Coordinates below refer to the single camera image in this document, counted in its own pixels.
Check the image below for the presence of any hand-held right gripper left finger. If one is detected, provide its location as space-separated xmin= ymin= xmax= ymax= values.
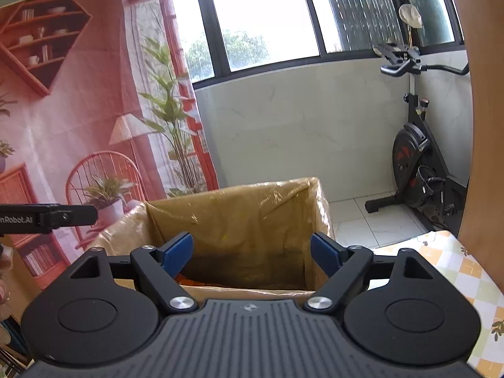
xmin=69 ymin=232 xmax=199 ymax=316

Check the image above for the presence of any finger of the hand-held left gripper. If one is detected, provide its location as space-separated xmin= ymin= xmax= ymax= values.
xmin=39 ymin=204 xmax=98 ymax=232

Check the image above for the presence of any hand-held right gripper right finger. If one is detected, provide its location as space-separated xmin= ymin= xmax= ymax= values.
xmin=303 ymin=232 xmax=436 ymax=316

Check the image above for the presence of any plastic-lined cardboard box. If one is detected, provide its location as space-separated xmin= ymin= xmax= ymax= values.
xmin=89 ymin=176 xmax=336 ymax=304

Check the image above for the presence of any orange snack packet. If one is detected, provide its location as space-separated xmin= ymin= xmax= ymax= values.
xmin=176 ymin=273 xmax=211 ymax=286

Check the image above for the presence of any printed pink room backdrop cloth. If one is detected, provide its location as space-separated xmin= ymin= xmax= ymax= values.
xmin=0 ymin=0 xmax=220 ymax=316

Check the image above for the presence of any black exercise bike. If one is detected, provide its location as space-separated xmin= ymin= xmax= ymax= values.
xmin=364 ymin=41 xmax=472 ymax=232

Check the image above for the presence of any wooden board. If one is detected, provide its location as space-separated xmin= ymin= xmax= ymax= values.
xmin=443 ymin=0 xmax=504 ymax=284

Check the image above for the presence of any black-framed window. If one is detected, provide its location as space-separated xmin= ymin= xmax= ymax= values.
xmin=138 ymin=0 xmax=466 ymax=89

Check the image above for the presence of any pale cloth on pole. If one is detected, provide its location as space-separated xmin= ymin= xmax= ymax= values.
xmin=398 ymin=4 xmax=423 ymax=29

